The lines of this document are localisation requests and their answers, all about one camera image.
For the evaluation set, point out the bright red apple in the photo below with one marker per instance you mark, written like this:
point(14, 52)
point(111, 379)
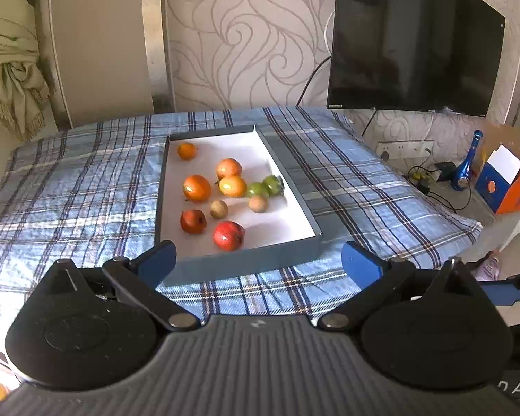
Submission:
point(229, 236)

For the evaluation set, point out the small orange tangerine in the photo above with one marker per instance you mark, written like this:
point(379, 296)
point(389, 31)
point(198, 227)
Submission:
point(187, 151)

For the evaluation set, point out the white wall socket strip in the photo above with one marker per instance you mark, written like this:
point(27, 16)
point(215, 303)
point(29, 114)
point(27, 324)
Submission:
point(405, 149)

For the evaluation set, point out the beige fringed curtain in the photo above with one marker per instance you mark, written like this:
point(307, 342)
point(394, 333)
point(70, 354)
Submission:
point(13, 52)

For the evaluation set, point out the green lime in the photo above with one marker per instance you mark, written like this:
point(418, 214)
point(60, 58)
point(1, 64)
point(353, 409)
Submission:
point(273, 184)
point(255, 190)

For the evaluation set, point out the black flat television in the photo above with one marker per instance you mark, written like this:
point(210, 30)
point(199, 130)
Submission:
point(411, 39)

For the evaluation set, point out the grey box with white inside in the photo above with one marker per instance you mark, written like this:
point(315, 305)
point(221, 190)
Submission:
point(225, 147)

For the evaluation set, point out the pink slipper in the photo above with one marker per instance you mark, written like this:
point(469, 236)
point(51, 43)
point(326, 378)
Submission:
point(487, 267)

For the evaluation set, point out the silver metal pillar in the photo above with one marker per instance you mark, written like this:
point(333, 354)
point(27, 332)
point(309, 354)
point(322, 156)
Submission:
point(158, 39)

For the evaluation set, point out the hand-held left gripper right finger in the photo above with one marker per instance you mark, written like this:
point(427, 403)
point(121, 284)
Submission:
point(359, 265)

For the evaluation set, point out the yellow-orange lemon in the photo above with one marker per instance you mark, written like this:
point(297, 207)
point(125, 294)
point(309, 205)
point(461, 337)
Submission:
point(232, 186)

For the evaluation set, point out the blue glass bottle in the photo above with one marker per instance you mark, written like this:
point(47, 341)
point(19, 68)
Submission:
point(463, 173)

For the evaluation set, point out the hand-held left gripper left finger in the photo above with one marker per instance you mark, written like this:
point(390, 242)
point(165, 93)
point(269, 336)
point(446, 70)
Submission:
point(158, 261)

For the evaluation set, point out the orange and blue carton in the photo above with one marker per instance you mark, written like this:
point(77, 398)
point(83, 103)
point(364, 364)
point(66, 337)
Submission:
point(513, 195)

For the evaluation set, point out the orange-red apple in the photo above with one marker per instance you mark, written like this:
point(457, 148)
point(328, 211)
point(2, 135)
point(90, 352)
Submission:
point(193, 222)

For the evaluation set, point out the blue plaid blanket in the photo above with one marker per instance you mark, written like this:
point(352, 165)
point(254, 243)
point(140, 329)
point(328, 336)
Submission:
point(69, 190)

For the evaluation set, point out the brown kiwi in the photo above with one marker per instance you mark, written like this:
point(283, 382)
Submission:
point(258, 203)
point(219, 209)

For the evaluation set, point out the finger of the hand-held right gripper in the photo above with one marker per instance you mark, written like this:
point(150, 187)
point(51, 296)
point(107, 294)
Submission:
point(500, 293)

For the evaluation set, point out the black charger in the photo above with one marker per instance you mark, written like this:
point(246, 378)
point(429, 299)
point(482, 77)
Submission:
point(445, 170)

